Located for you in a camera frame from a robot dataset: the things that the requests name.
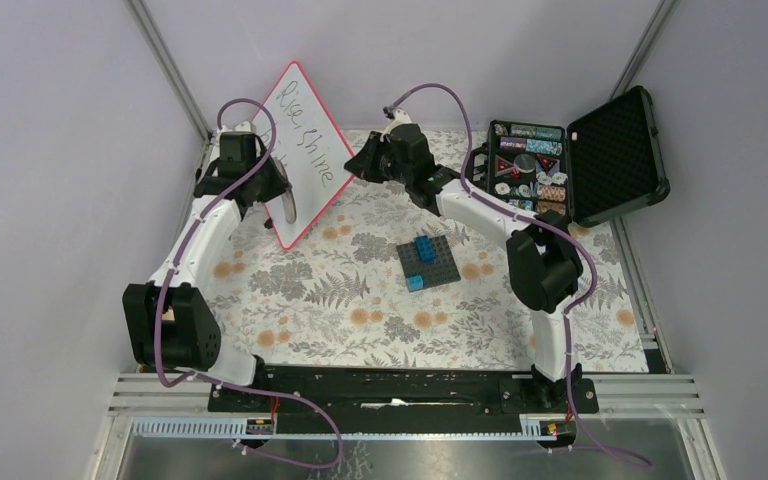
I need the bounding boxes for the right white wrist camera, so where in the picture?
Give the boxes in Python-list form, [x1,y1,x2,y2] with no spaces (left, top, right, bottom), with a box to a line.
[382,105,412,136]

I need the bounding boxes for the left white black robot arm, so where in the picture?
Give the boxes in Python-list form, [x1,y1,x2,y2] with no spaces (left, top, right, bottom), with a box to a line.
[122,122,297,411]

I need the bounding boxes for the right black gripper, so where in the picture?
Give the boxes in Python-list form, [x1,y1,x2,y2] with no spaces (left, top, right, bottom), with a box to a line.
[344,133,412,187]

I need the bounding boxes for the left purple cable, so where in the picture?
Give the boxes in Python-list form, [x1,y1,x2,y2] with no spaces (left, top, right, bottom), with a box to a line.
[153,97,347,470]

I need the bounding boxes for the blue brick stack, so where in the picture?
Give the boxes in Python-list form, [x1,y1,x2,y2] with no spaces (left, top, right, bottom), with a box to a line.
[414,235,436,264]

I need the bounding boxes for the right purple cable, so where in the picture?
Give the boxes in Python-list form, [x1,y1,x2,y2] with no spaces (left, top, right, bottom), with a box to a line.
[383,82,656,473]

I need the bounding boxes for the small light blue brick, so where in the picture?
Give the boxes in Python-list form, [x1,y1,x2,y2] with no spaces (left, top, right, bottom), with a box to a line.
[406,275,425,292]

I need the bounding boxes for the dark grey brick baseplate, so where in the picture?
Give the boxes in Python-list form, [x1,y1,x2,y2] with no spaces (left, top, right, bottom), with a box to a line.
[396,235,461,293]

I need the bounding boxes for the purple cable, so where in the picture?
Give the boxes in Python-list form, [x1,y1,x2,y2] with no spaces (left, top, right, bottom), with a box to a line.
[383,82,656,473]
[153,97,347,470]

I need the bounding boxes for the floral table mat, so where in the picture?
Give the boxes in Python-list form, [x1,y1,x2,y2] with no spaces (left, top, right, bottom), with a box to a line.
[152,127,650,372]

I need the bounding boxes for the black poker chip case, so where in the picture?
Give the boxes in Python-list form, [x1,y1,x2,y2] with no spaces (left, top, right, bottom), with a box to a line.
[467,86,670,227]

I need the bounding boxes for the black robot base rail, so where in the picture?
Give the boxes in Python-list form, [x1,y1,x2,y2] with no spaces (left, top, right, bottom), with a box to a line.
[208,365,599,435]

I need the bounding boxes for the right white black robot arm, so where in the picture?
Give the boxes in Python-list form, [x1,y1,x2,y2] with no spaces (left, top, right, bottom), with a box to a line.
[344,124,595,418]

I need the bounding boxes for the red framed whiteboard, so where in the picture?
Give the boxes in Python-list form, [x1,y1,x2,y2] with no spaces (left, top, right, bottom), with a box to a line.
[252,61,353,250]

